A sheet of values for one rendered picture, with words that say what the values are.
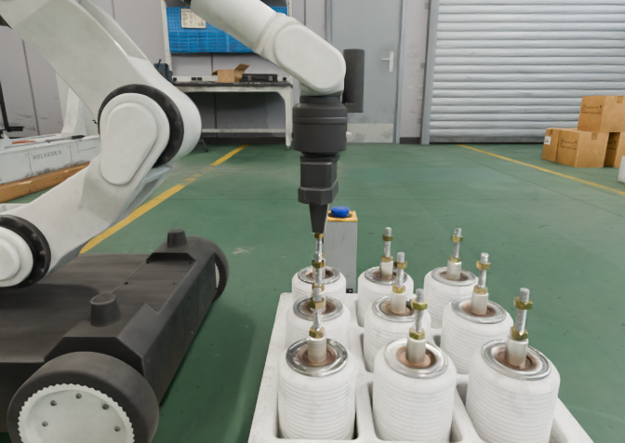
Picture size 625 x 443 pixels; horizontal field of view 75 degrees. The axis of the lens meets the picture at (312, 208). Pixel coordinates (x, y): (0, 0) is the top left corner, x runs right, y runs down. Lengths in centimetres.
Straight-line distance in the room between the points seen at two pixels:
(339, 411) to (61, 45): 69
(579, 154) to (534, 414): 371
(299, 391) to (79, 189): 54
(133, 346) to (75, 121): 339
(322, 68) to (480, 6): 537
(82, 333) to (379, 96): 514
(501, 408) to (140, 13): 584
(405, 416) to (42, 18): 77
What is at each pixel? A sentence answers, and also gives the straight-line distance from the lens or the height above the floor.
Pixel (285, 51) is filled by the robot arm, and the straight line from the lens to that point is 61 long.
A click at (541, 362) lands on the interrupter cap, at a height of 25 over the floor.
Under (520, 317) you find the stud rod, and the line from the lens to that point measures 54.
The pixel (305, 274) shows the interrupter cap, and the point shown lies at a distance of 73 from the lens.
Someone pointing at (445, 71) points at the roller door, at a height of 93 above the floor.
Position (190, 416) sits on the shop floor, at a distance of 85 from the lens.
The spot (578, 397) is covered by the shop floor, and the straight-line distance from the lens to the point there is 100.
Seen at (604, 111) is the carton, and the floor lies 47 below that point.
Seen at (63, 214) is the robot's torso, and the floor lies 35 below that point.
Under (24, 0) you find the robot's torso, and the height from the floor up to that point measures 70.
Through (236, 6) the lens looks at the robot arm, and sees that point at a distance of 64.
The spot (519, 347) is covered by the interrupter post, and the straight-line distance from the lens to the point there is 55.
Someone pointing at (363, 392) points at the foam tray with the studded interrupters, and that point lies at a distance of 59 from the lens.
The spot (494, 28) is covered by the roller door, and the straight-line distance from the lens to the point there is 597.
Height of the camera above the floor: 55
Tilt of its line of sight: 15 degrees down
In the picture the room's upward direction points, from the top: straight up
